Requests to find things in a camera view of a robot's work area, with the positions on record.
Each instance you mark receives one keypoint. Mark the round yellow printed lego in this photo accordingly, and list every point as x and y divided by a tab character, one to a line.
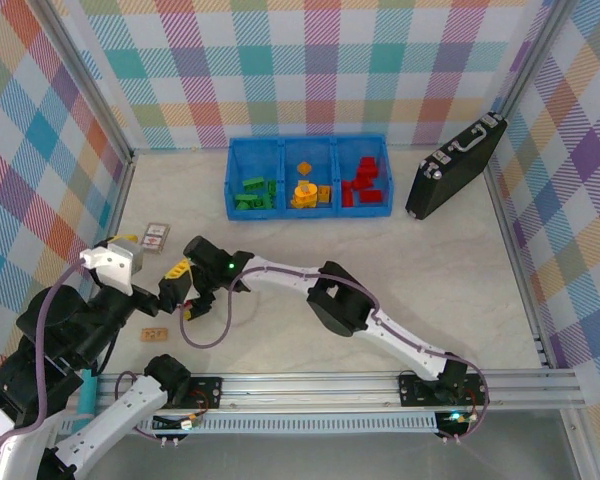
306	190

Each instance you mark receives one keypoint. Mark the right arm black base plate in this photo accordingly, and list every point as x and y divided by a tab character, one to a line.
415	390

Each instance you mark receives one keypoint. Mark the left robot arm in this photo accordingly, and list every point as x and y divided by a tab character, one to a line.
115	412

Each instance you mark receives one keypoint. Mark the orange printed lego brick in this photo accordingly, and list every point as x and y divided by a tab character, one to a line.
324	193

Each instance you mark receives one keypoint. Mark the small red lego brick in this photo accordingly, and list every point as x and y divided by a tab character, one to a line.
368	163

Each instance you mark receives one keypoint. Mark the red arched lego brick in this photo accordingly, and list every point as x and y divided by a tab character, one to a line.
362	184

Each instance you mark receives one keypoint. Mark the small green lego brick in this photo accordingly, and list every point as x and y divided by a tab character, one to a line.
240	204

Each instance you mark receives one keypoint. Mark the teal foam tube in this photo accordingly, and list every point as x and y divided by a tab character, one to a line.
87	395

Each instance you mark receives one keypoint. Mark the small wooden tile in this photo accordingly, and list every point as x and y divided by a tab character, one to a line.
154	334

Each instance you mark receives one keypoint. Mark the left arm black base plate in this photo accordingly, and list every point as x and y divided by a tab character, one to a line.
205	392

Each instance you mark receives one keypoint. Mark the small card pack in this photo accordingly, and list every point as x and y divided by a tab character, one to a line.
156	239

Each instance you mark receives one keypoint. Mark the black briefcase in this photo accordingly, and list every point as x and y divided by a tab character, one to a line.
450	175

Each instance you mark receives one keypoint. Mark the aluminium mounting rail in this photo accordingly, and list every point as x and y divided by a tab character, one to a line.
305	395

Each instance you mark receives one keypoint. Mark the aluminium frame post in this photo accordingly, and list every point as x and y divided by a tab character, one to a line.
537	50
90	80

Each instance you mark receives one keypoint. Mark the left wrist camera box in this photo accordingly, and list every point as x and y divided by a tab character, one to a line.
112	265

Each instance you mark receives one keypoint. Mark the aluminium table edge rail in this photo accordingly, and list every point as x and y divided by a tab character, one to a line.
506	225
115	210

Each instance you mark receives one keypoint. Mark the blue three-compartment bin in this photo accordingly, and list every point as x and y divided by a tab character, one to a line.
307	213

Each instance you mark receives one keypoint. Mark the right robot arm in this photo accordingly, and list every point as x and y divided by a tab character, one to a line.
340	305

